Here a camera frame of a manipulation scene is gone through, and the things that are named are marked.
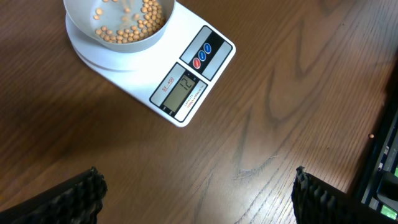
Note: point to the soybeans in bowl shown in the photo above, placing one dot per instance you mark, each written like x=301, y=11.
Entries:
x=125, y=22

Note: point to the grey round bowl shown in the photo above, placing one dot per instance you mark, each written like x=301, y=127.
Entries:
x=80, y=13

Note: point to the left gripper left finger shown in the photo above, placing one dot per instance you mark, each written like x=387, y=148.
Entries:
x=76, y=200

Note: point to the white digital kitchen scale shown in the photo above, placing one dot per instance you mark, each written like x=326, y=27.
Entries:
x=174, y=76

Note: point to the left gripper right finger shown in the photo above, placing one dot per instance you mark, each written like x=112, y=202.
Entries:
x=316, y=202

